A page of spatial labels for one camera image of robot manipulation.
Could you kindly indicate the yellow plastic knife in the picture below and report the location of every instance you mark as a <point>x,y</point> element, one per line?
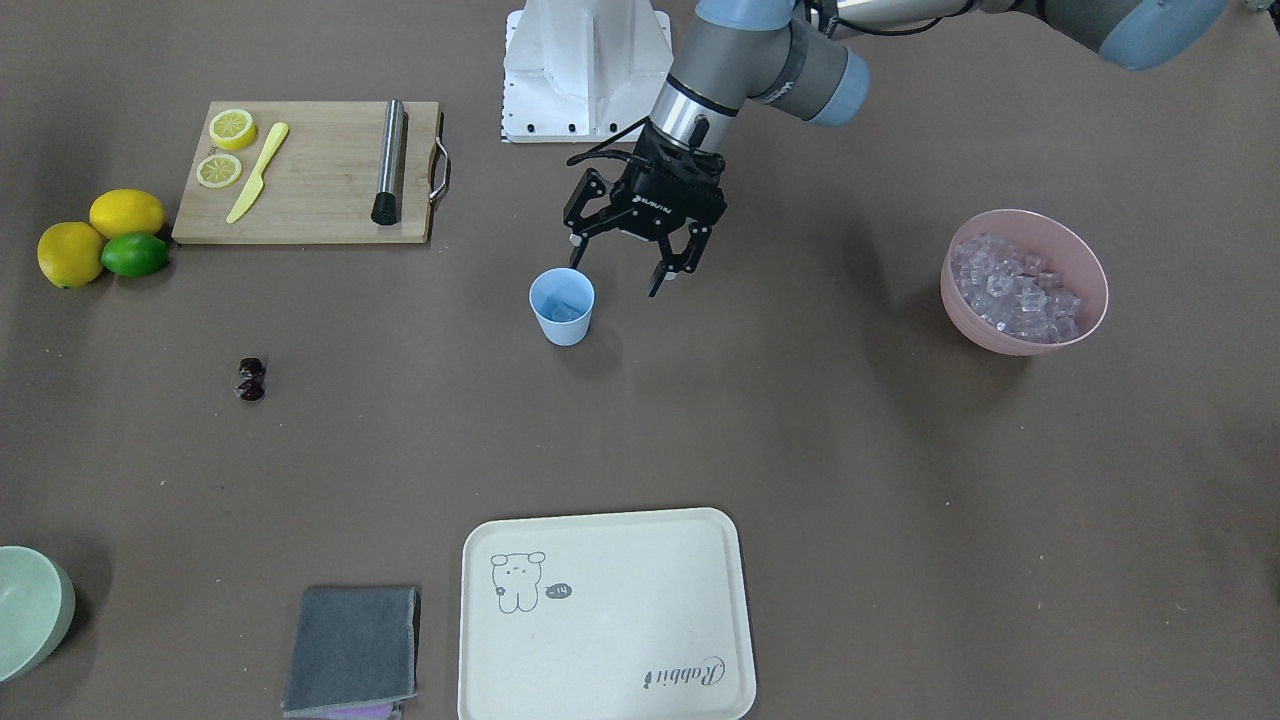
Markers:
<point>255,182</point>

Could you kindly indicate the dark red cherry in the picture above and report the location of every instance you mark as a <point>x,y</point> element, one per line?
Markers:
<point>249,390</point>
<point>251,369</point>

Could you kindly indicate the lemon half upper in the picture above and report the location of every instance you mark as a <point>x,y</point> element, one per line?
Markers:
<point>232,129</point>

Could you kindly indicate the pile of clear ice cubes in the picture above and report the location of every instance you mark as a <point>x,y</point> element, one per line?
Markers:
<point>1015,291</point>

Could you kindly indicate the grey folded cloth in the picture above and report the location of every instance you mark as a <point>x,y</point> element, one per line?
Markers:
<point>354,653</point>

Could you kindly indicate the cream rabbit tray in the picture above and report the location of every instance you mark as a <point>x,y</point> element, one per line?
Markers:
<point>626,615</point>

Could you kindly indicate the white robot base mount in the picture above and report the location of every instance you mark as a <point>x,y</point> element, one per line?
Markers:
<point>581,71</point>

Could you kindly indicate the yellow lemon near board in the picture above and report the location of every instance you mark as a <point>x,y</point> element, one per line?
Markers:
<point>125,211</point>

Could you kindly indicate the light blue cup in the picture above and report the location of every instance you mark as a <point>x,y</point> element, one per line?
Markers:
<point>569,285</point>

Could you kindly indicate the lemon half lower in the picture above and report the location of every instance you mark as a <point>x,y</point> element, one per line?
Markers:
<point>218,171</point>

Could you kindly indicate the green lime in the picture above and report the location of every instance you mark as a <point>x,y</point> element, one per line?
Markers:
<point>134,254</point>

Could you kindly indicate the lemon half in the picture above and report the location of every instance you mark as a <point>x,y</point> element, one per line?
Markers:
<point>232,129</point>
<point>218,171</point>

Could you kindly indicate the wooden cutting board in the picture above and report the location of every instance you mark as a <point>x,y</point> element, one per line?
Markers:
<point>321,184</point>

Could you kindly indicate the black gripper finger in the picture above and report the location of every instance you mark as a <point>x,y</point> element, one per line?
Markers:
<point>672,263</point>
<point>581,230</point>

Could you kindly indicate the mint green bowl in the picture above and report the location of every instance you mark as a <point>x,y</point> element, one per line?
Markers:
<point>38,602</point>

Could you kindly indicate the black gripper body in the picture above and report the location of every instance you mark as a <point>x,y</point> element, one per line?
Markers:
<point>668,203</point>

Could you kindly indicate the clear ice cube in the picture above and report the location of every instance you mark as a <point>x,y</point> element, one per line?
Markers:
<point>560,311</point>

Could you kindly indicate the steel muddler black tip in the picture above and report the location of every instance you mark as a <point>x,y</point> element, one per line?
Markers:
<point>387,203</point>

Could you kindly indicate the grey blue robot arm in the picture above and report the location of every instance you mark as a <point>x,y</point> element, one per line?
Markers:
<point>786,55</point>

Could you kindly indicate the yellow lemon outer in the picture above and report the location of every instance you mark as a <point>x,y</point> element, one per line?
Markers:
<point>69,254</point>

